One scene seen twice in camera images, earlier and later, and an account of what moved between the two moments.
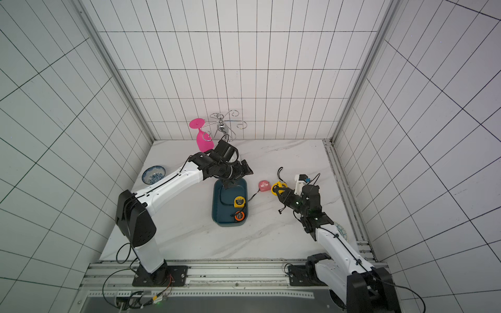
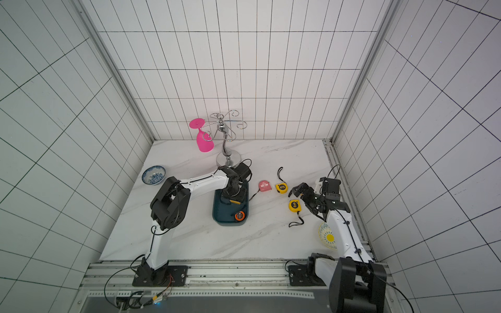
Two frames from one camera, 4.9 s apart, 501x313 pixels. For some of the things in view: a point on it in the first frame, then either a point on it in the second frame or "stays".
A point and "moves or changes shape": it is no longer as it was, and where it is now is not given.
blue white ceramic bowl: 153,175 stays
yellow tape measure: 282,182 stays
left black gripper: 239,173 → 240,197
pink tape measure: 264,186 stays
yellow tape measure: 280,184 moves or changes shape
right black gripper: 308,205 → 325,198
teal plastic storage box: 230,206 stays
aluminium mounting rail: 113,280 stays
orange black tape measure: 239,216 stays
